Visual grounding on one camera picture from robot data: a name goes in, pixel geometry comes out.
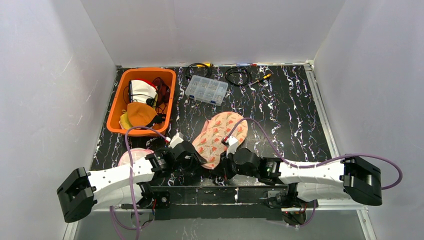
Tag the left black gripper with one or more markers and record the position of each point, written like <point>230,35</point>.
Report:
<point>194,158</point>

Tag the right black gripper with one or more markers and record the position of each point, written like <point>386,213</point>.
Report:
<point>223,166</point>

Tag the floral pink fabric pouch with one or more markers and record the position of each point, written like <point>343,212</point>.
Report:
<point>209,142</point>

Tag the white mesh laundry bag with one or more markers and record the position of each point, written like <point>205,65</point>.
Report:
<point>136,154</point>

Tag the orange bra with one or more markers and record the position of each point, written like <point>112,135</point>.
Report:
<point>141,114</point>

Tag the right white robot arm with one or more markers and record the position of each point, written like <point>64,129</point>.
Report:
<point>348,177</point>

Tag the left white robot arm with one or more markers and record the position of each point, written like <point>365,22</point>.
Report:
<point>84,191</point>

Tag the dark maroon bra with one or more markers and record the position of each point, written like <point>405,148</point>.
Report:
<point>162,97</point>

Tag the yellow bra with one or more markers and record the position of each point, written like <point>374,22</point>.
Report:
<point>124,121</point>

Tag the clear plastic screw box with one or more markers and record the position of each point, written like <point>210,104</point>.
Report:
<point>206,90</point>

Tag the red garment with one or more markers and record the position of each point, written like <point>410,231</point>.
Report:
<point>150,83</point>

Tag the orange plastic bin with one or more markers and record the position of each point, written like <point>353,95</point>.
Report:
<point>144,97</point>

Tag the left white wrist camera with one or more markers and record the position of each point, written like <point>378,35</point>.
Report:
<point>175,140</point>

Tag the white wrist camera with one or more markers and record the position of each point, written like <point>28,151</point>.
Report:
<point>231,144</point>
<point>175,140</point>

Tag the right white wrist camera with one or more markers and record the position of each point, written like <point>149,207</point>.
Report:
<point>231,144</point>

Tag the yellow handled screwdriver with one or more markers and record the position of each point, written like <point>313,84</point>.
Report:
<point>260,79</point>

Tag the aluminium right rail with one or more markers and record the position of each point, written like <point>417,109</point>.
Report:
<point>323,109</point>

